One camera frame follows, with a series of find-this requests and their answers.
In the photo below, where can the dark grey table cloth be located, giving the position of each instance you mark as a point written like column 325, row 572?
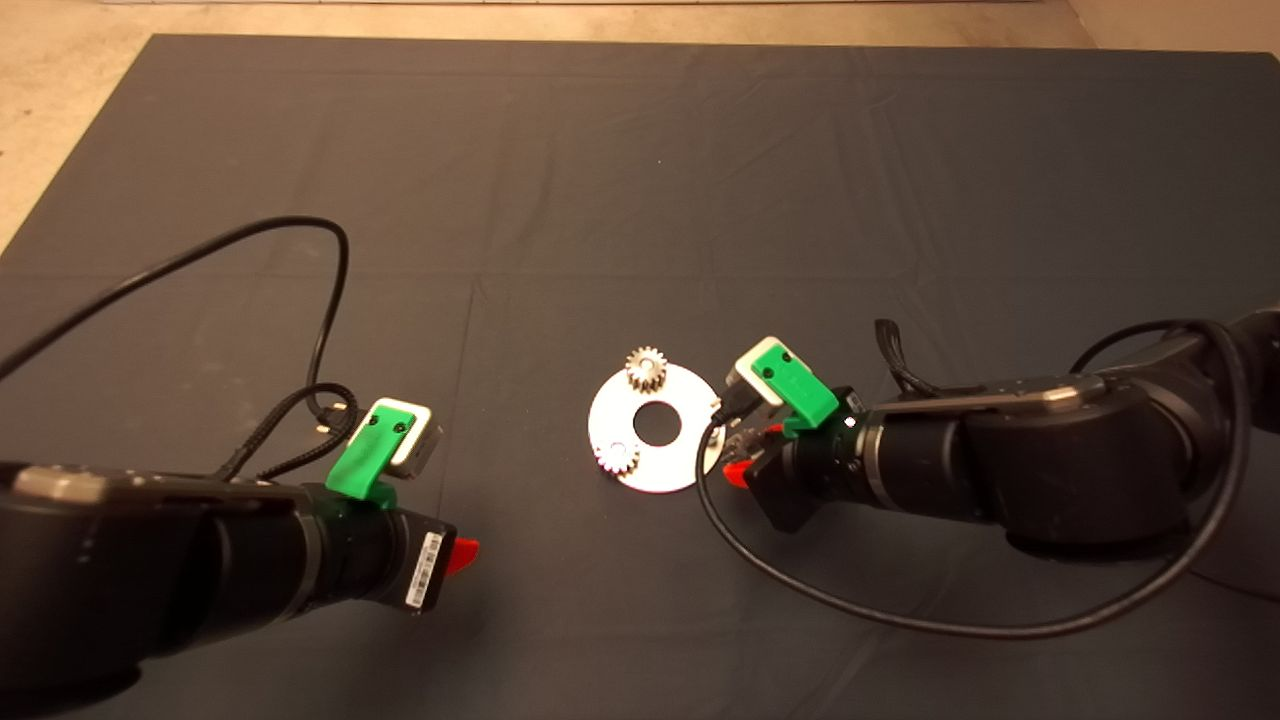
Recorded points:
column 700, row 200

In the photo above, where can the wrist camera green mount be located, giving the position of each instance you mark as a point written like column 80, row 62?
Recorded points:
column 365, row 455
column 800, row 385

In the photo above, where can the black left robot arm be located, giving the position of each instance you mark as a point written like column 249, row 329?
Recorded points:
column 150, row 580

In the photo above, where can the right wrist camera green mount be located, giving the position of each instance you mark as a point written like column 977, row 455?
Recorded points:
column 800, row 385

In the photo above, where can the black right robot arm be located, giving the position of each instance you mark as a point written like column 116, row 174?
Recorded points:
column 1050, row 460

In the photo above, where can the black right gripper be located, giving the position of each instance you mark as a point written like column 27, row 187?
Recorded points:
column 815, row 475

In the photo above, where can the left wrist camera green mount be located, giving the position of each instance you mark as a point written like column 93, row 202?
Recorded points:
column 365, row 455

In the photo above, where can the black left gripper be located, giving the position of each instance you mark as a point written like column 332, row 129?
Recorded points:
column 380, row 555

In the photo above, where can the round metal carrier plate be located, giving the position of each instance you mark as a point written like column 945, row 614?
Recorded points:
column 650, row 475

